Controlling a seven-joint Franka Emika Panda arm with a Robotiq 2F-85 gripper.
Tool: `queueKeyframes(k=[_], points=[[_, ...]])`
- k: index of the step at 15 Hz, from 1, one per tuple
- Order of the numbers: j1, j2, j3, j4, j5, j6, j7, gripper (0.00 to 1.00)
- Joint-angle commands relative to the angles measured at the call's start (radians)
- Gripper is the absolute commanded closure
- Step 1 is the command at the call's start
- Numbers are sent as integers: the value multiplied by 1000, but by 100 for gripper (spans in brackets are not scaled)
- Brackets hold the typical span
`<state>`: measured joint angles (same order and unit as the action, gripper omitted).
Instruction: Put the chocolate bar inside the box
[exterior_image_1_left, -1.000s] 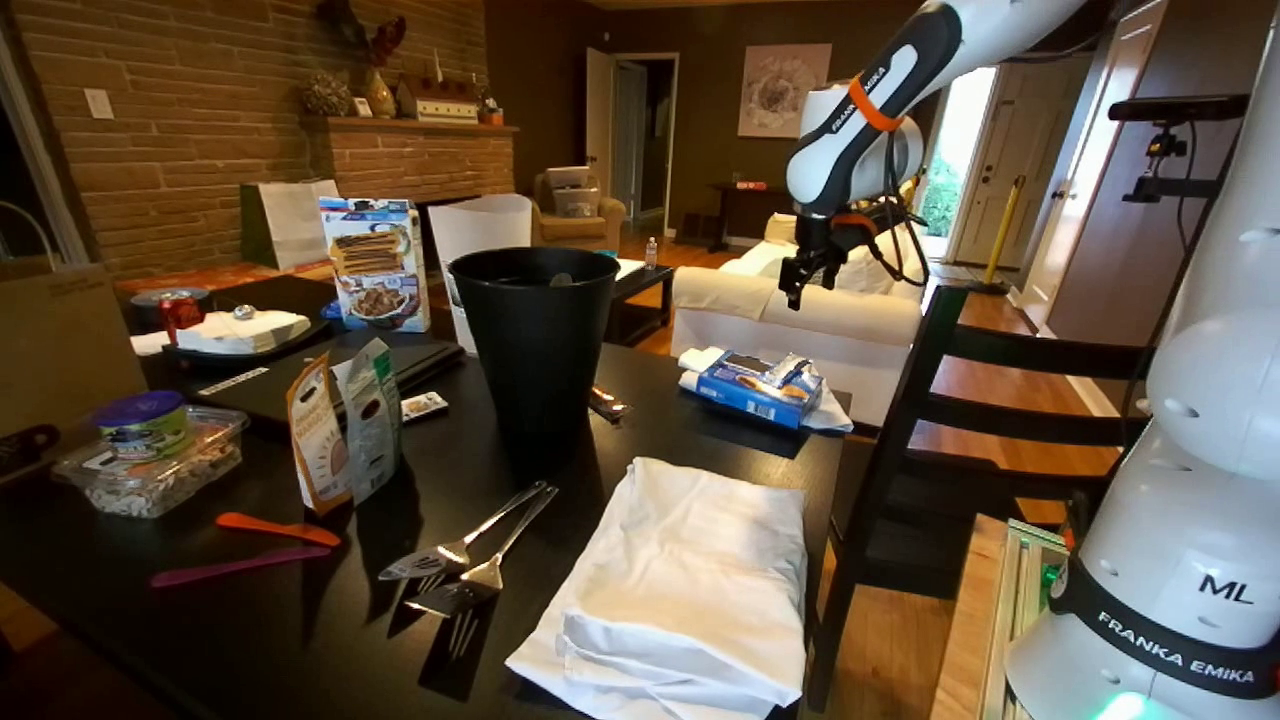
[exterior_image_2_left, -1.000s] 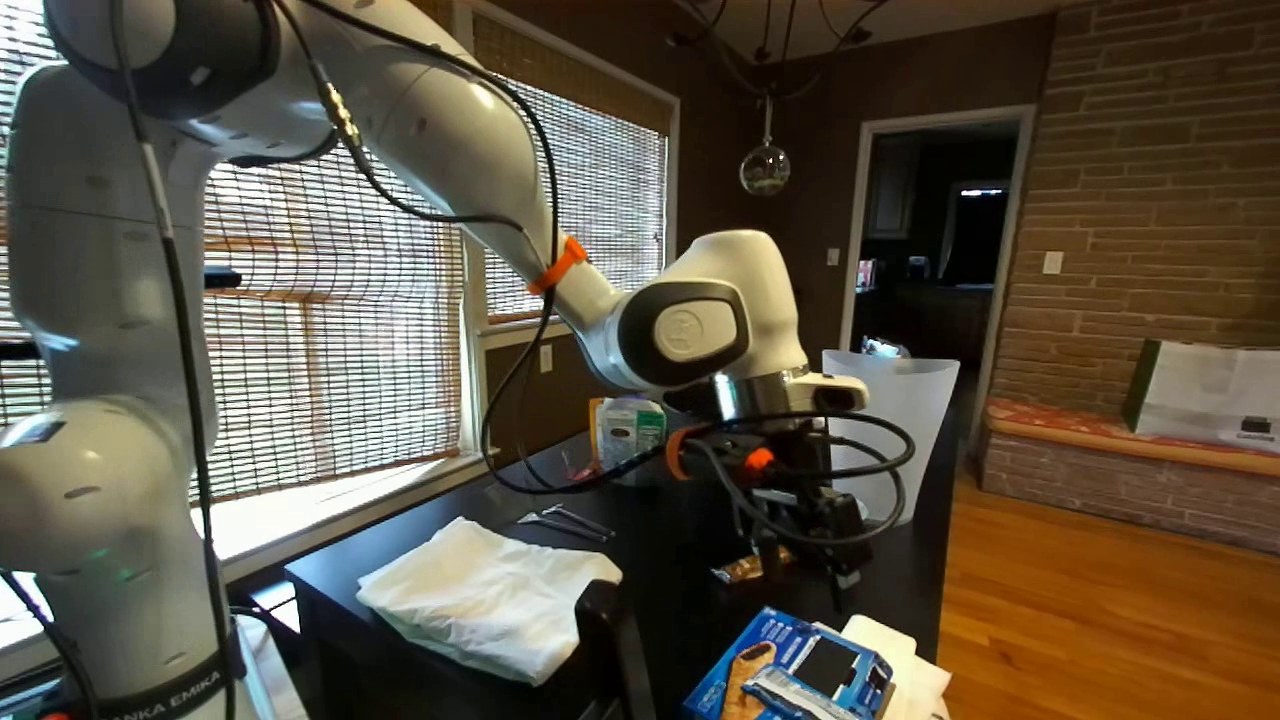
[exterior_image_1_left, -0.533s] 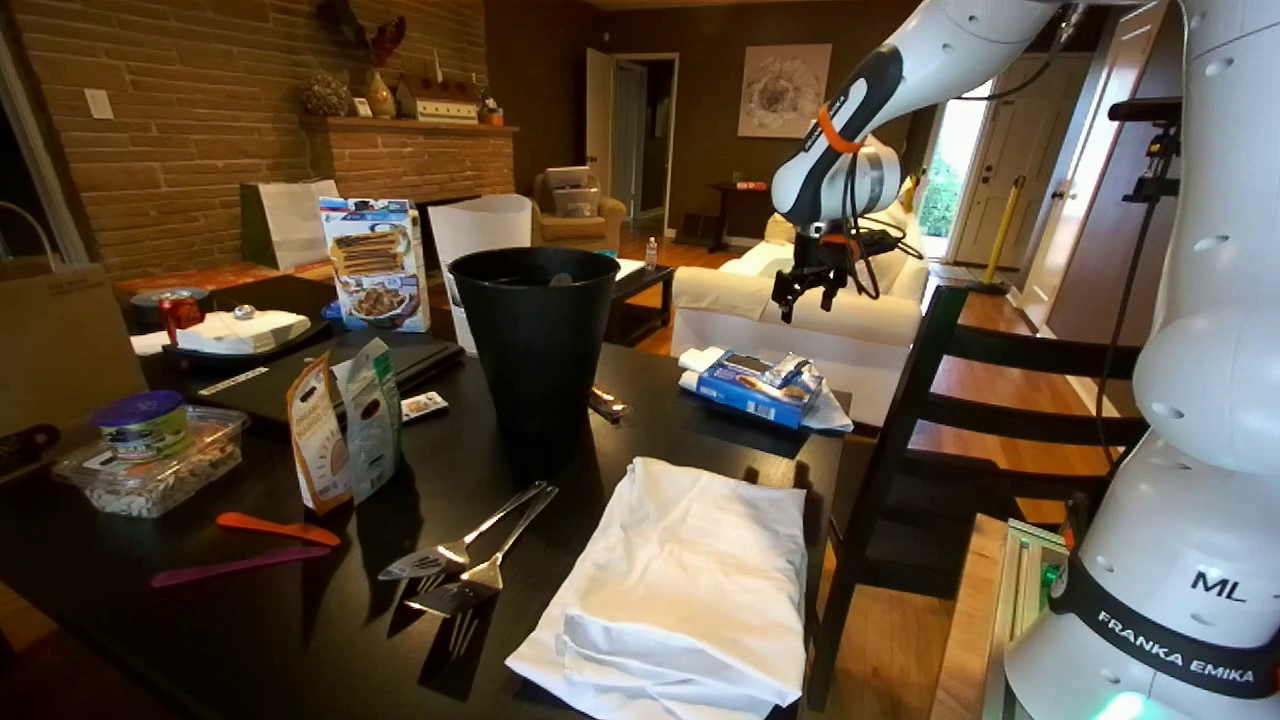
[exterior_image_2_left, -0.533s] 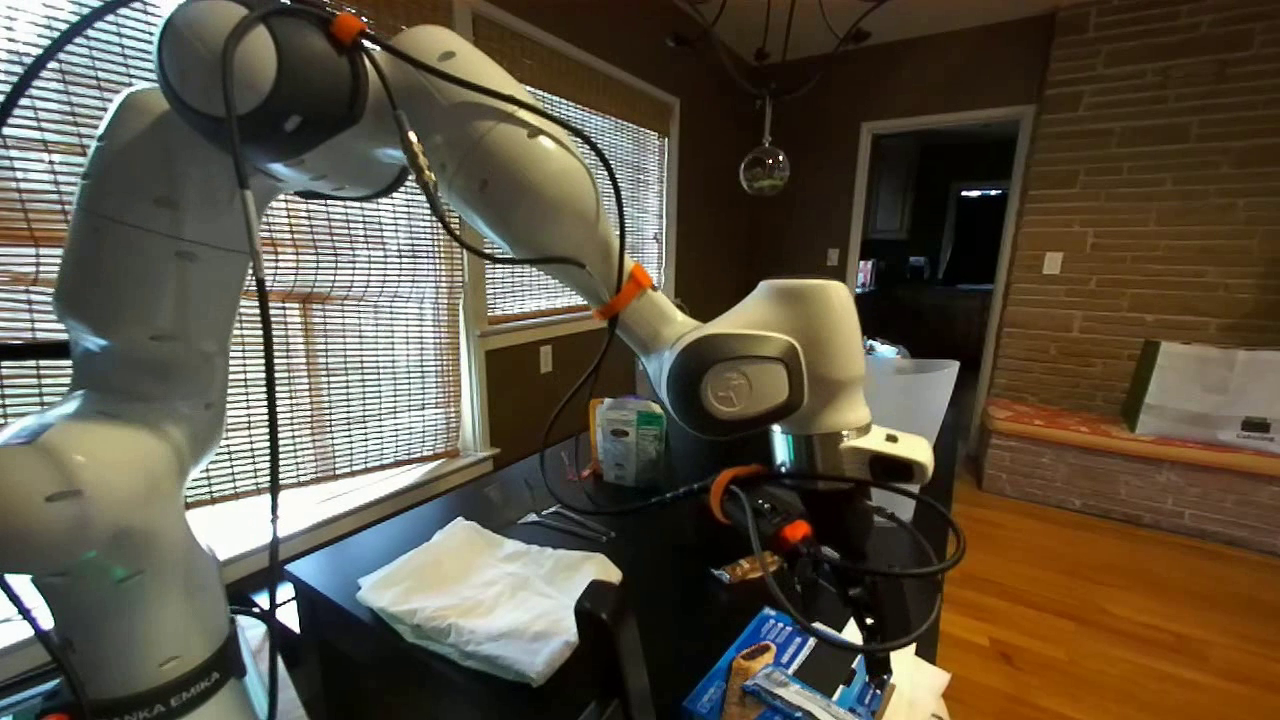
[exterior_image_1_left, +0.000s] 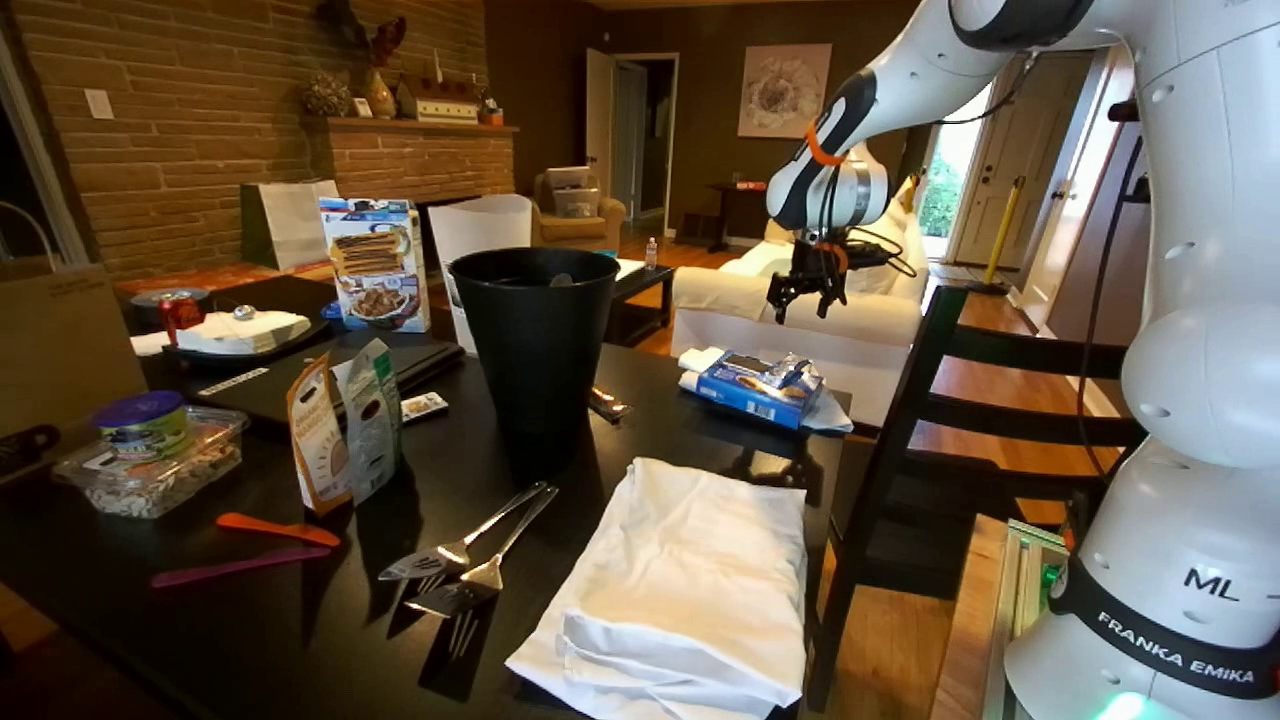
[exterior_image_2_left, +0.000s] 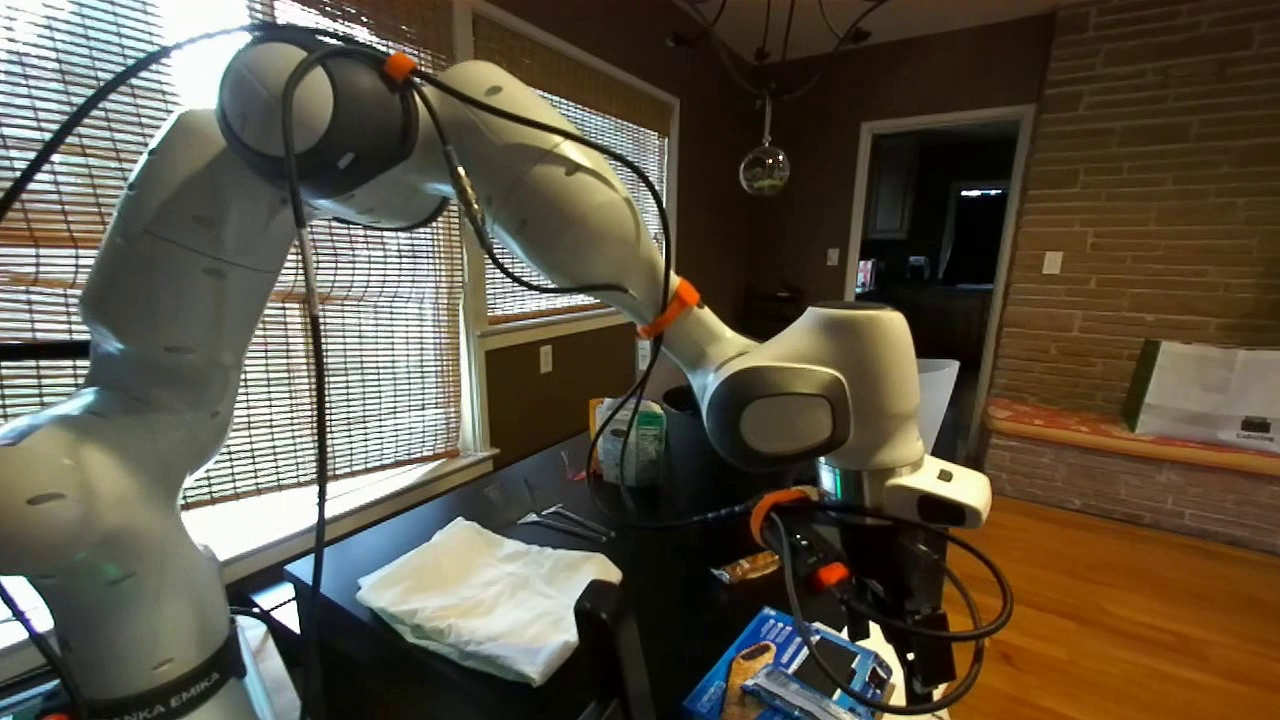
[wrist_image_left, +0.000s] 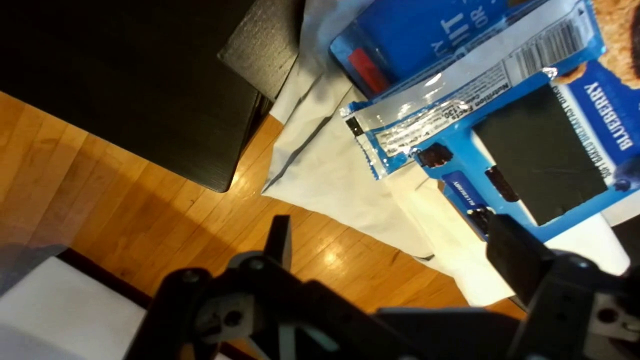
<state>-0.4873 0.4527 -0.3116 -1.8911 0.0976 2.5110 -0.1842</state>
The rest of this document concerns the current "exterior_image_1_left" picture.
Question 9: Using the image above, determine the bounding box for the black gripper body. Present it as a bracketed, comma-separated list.
[786, 233, 890, 292]

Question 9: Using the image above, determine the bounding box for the small mantel box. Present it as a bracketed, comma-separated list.
[411, 93, 483, 129]

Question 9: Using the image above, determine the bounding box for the cereal box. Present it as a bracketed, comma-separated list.
[316, 195, 436, 337]

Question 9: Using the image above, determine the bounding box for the white sofa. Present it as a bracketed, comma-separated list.
[670, 171, 935, 431]

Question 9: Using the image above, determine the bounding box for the dark side table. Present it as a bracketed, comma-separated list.
[704, 176, 791, 250]

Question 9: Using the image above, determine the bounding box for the black coffee table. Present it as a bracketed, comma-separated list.
[603, 254, 675, 352]

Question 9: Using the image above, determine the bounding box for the yellow stick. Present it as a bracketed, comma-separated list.
[981, 176, 1030, 281]

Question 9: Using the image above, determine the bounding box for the black wooden chair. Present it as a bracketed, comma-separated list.
[803, 285, 1153, 717]

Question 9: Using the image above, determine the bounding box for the small shiny packet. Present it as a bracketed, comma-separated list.
[583, 378, 633, 427]

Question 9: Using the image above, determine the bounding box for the tan armchair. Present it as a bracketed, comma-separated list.
[531, 158, 633, 254]

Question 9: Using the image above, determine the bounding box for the black plastic bin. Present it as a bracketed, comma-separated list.
[444, 242, 623, 464]

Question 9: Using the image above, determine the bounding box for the white folded cloth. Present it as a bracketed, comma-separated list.
[501, 452, 812, 720]

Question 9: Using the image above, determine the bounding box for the white translucent bin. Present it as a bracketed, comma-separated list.
[423, 191, 541, 356]

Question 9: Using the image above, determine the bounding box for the wooden platform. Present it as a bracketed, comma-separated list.
[929, 510, 1075, 720]

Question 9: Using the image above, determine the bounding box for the small white remote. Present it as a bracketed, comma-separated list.
[397, 387, 454, 427]

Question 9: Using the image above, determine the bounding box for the brick fireplace mantel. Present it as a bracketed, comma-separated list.
[313, 116, 522, 203]

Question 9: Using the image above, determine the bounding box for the silver metal spatula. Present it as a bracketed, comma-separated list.
[377, 475, 565, 587]

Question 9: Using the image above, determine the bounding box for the green white snack pouch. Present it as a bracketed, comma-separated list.
[331, 337, 410, 508]

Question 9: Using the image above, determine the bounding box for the dried plant vase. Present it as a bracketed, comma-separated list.
[316, 0, 411, 118]

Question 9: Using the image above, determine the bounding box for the black slotted spatula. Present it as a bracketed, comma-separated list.
[417, 587, 503, 706]

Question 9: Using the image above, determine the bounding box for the brown white snack pouch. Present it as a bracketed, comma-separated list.
[284, 352, 357, 518]

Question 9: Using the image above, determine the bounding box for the white paper stack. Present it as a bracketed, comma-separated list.
[173, 303, 316, 359]

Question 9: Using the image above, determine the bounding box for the orange stick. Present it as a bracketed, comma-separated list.
[212, 508, 348, 553]

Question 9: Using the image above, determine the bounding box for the brick hearth ledge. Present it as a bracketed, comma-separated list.
[111, 254, 338, 303]

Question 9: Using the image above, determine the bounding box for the red cup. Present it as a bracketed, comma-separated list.
[157, 292, 203, 340]

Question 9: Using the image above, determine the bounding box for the purple stick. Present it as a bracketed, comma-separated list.
[144, 538, 338, 596]

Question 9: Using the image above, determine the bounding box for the clear plastic container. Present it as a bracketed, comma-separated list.
[54, 398, 254, 525]

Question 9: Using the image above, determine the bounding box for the brown paper bag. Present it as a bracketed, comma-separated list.
[0, 195, 153, 443]

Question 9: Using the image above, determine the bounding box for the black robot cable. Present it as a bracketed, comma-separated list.
[796, 37, 1153, 403]

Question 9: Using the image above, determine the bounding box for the framed wall picture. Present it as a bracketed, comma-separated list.
[735, 40, 837, 142]

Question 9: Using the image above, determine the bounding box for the white door frame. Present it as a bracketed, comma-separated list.
[580, 48, 685, 242]

